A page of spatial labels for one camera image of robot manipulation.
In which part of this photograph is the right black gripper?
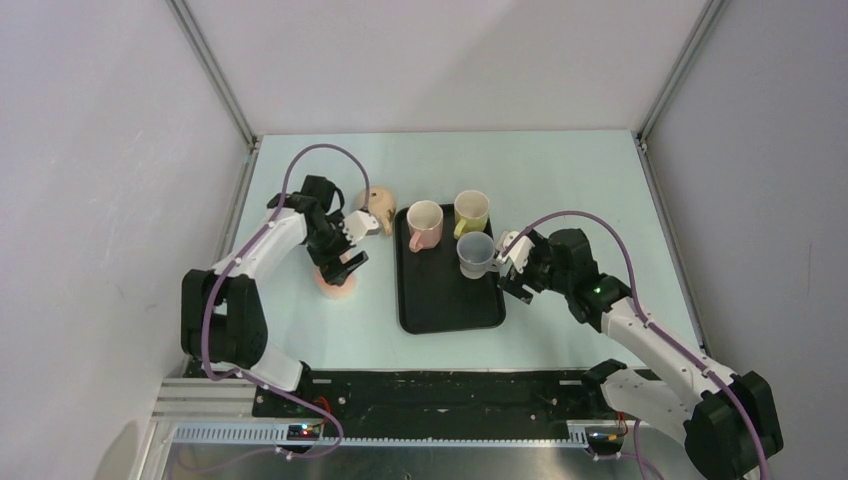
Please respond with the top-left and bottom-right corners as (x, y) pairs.
(497, 227), (571, 305)

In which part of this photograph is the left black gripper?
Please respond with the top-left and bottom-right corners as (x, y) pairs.
(305, 210), (368, 286)

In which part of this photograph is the orange translucent cup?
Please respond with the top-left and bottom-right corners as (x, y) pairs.
(314, 268), (357, 300)

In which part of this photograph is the clear glass mug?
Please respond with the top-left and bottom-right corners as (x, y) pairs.
(456, 232), (500, 280)

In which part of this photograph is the yellow mug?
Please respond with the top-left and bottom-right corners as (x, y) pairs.
(453, 190), (490, 240)

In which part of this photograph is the pink mug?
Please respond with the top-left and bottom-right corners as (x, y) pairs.
(406, 200), (444, 253)

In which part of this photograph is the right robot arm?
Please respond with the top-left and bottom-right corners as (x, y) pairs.
(495, 229), (784, 479)

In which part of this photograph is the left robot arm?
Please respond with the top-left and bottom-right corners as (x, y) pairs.
(180, 175), (381, 417)

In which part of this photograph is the black rectangular tray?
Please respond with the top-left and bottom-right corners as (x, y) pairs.
(394, 208), (506, 335)

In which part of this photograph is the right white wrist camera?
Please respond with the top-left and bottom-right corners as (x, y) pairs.
(494, 230), (535, 273)

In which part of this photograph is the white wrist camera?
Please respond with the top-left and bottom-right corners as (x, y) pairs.
(494, 230), (535, 273)
(343, 210), (382, 245)

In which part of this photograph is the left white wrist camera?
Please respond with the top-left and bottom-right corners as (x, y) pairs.
(343, 210), (382, 245)

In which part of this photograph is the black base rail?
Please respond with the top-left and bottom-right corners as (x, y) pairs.
(252, 370), (627, 441)

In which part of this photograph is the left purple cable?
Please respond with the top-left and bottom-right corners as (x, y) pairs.
(199, 143), (372, 460)

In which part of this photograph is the aluminium frame rail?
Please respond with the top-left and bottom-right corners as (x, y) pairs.
(150, 377), (753, 449)

